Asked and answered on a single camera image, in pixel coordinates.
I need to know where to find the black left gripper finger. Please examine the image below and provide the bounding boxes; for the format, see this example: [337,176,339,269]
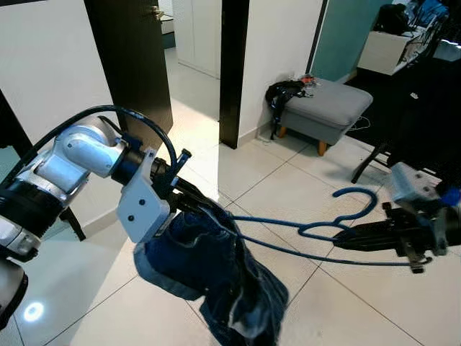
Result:
[184,177,221,210]
[174,200,214,218]

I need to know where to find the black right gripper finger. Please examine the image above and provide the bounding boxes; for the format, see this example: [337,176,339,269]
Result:
[339,221,390,243]
[333,236,394,254]

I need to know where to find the blue denim jeans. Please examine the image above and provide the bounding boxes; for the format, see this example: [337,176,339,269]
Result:
[133,205,290,346]

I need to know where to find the black clothes rack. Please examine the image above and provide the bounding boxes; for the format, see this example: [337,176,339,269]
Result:
[351,137,461,188]

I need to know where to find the black bag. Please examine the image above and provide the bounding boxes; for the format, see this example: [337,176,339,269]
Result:
[265,81,307,138]

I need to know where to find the grey upholstered ottoman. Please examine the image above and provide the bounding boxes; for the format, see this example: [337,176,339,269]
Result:
[277,78,374,156]

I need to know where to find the black door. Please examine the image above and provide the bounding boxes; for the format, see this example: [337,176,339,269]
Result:
[84,0,174,148]

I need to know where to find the white low cabinet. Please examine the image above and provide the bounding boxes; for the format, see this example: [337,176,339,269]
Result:
[358,27,433,76]

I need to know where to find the blue bag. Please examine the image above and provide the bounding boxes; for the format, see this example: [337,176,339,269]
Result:
[414,0,449,28]

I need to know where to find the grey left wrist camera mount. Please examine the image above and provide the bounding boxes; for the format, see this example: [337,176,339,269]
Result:
[117,148,174,244]

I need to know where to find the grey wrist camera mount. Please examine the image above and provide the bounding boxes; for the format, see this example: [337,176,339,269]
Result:
[117,148,174,244]
[388,162,446,208]

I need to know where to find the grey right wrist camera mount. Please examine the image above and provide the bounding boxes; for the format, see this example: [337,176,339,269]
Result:
[388,162,446,208]

